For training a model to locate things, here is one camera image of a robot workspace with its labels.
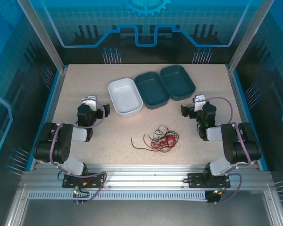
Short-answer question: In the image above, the red cable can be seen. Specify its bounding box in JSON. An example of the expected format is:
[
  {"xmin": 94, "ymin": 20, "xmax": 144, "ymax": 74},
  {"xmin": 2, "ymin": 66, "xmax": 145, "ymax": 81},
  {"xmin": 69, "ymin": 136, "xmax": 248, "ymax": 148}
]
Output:
[
  {"xmin": 144, "ymin": 133, "xmax": 181, "ymax": 153},
  {"xmin": 150, "ymin": 131, "xmax": 180, "ymax": 151}
]

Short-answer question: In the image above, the white plastic bin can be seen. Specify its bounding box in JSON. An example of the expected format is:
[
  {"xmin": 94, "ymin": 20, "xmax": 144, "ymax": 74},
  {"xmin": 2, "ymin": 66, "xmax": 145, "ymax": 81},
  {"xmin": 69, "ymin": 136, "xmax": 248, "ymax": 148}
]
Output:
[{"xmin": 108, "ymin": 78, "xmax": 144, "ymax": 118}]

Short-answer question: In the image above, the teal plastic bin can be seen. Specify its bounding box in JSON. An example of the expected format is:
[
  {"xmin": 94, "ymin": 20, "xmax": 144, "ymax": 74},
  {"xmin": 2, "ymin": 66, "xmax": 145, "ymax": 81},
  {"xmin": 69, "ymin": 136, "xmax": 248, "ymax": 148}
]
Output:
[
  {"xmin": 159, "ymin": 65, "xmax": 196, "ymax": 102},
  {"xmin": 134, "ymin": 71, "xmax": 170, "ymax": 110}
]

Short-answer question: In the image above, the blue table side trim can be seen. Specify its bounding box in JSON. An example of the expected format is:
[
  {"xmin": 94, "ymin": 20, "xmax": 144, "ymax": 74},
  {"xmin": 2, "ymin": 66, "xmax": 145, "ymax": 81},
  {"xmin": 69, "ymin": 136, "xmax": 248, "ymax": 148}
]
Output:
[
  {"xmin": 25, "ymin": 69, "xmax": 63, "ymax": 172},
  {"xmin": 231, "ymin": 70, "xmax": 267, "ymax": 170}
]

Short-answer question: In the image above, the black connector box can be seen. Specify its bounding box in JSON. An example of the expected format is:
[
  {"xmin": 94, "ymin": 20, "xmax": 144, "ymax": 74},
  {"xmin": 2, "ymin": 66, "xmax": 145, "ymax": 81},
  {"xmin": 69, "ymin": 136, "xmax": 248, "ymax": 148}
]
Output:
[
  {"xmin": 206, "ymin": 190, "xmax": 221, "ymax": 206},
  {"xmin": 72, "ymin": 190, "xmax": 91, "ymax": 206}
]

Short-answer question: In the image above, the grey metal panel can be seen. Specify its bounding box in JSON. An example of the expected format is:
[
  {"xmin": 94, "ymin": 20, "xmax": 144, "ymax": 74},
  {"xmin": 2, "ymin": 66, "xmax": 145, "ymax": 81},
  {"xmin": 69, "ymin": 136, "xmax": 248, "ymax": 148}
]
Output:
[{"xmin": 4, "ymin": 197, "xmax": 283, "ymax": 226}]

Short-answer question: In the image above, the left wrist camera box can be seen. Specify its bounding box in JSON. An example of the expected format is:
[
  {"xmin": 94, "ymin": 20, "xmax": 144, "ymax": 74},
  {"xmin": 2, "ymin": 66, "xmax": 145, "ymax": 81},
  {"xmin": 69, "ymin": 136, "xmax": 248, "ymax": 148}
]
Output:
[{"xmin": 82, "ymin": 95, "xmax": 98, "ymax": 111}]

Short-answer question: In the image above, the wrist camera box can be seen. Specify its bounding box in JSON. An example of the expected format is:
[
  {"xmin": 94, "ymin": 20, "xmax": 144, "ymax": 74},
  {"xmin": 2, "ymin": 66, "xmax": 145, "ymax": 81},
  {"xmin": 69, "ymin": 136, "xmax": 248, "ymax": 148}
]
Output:
[
  {"xmin": 193, "ymin": 94, "xmax": 207, "ymax": 112},
  {"xmin": 82, "ymin": 95, "xmax": 98, "ymax": 111}
]

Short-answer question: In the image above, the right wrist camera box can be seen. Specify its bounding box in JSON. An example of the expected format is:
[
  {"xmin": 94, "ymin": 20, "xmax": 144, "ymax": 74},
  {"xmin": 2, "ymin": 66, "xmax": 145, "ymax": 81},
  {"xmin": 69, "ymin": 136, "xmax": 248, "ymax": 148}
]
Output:
[{"xmin": 193, "ymin": 94, "xmax": 207, "ymax": 112}]

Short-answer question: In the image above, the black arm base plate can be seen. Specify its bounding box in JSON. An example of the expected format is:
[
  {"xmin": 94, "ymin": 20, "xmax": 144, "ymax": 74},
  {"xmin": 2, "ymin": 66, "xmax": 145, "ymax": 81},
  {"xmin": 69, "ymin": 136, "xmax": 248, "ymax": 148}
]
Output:
[
  {"xmin": 187, "ymin": 173, "xmax": 231, "ymax": 189},
  {"xmin": 62, "ymin": 173, "xmax": 106, "ymax": 189}
]

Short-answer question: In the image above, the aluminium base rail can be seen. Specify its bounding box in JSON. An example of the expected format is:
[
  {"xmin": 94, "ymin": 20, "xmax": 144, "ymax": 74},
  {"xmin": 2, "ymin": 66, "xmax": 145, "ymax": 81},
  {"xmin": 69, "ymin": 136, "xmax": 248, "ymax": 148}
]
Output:
[{"xmin": 22, "ymin": 163, "xmax": 272, "ymax": 190}]

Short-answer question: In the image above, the aluminium frame post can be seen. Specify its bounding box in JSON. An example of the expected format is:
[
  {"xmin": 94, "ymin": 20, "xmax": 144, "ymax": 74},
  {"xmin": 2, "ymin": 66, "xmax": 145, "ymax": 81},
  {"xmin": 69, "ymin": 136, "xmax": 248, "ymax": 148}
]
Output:
[
  {"xmin": 227, "ymin": 0, "xmax": 272, "ymax": 73},
  {"xmin": 16, "ymin": 0, "xmax": 67, "ymax": 72}
]

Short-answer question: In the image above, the slotted cable duct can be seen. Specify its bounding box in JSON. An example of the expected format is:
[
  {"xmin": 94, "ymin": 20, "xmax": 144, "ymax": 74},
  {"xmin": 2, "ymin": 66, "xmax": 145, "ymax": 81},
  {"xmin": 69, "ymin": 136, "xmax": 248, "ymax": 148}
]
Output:
[{"xmin": 27, "ymin": 190, "xmax": 208, "ymax": 201}]

